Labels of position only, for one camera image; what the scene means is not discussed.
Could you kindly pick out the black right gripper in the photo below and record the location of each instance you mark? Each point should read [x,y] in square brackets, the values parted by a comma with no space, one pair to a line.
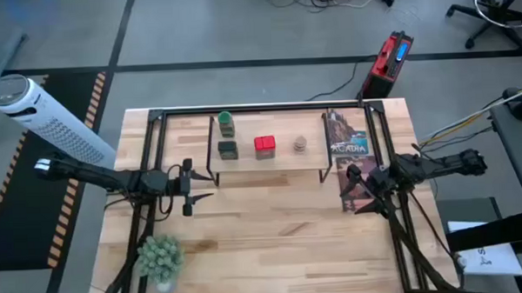
[377,181]

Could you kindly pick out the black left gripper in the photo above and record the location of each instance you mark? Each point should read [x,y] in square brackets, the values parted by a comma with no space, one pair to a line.
[187,184]

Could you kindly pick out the small black block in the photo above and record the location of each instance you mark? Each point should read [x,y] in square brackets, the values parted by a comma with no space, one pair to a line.
[227,149]

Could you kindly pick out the green lid spice jar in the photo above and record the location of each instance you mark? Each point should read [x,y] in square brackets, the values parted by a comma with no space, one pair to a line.
[225,121]

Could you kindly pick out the red cube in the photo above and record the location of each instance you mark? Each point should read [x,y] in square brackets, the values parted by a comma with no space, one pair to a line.
[265,145]

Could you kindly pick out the cork lid spice jar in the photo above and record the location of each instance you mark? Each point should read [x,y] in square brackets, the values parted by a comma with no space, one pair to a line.
[300,143]

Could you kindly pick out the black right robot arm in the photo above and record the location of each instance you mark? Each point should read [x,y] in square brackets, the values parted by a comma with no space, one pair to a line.
[440,164]

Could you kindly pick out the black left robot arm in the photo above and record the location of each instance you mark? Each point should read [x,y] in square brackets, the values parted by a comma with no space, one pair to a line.
[114,177]

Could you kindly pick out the wooden shelf with black legs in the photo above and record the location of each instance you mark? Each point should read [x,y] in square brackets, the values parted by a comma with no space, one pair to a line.
[278,128]

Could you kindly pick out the canyon sunset postcard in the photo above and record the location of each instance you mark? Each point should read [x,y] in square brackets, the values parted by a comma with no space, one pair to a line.
[366,161]

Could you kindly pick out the Acadia postcard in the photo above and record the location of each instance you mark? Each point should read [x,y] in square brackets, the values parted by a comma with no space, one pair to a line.
[348,139]

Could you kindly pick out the green potted plant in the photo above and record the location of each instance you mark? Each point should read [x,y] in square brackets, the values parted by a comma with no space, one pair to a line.
[160,259]

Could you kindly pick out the grey box beside table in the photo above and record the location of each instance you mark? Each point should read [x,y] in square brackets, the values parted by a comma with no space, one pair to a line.
[463,209]

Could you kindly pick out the red and black power station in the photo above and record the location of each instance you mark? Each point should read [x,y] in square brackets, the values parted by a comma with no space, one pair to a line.
[386,66]

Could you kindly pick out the white paper sheet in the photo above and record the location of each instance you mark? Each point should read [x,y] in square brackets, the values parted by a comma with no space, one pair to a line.
[486,251]

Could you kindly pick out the black bar beside table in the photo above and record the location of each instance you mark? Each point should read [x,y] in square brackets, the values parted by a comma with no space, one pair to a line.
[494,232]

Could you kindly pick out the dark grey desk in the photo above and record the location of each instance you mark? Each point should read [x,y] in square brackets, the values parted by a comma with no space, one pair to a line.
[520,155]

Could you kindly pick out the white tower fan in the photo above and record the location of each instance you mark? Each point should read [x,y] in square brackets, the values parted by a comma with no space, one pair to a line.
[46,115]

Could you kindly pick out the black mat with orange stripes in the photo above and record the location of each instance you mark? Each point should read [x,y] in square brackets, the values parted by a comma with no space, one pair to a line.
[23,207]

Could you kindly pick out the black office chair base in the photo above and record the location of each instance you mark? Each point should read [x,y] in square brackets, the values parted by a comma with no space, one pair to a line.
[498,12]

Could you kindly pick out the blue grey table leg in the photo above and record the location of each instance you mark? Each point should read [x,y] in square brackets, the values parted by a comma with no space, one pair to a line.
[3,60]

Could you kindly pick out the black aluminium table frame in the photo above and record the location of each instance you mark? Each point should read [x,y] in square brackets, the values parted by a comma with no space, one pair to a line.
[259,108]

